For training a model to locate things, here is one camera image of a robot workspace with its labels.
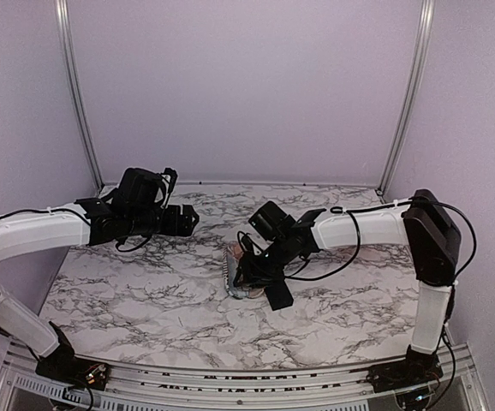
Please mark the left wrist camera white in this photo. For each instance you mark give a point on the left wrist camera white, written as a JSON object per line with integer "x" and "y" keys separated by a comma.
{"x": 170, "y": 176}

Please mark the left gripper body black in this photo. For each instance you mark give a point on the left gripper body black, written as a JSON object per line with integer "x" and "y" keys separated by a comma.
{"x": 171, "y": 227}

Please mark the right aluminium frame post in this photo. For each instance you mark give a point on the right aluminium frame post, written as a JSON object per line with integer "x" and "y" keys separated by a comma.
{"x": 421, "y": 44}

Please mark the black glasses case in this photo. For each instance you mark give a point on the black glasses case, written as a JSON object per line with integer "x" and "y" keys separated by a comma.
{"x": 279, "y": 296}

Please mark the aluminium frame post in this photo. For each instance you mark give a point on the aluminium frame post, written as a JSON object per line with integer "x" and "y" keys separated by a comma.
{"x": 421, "y": 44}
{"x": 66, "y": 38}

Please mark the front aluminium rail base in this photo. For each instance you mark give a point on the front aluminium rail base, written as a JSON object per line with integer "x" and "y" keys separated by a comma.
{"x": 344, "y": 387}

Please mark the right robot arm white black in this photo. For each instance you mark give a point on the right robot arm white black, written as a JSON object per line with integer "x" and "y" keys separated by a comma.
{"x": 377, "y": 282}

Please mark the striped flag glasses pouch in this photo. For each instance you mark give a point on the striped flag glasses pouch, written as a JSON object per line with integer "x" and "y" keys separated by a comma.
{"x": 232, "y": 254}

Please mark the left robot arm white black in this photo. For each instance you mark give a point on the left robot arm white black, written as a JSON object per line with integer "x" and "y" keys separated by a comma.
{"x": 139, "y": 206}

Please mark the pink frame sunglasses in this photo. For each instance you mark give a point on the pink frame sunglasses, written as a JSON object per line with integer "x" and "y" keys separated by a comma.
{"x": 243, "y": 271}

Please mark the left aluminium frame post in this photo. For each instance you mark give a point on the left aluminium frame post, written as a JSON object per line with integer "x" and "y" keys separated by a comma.
{"x": 66, "y": 38}

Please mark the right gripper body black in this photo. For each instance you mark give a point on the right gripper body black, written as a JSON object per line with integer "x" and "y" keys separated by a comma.
{"x": 269, "y": 269}

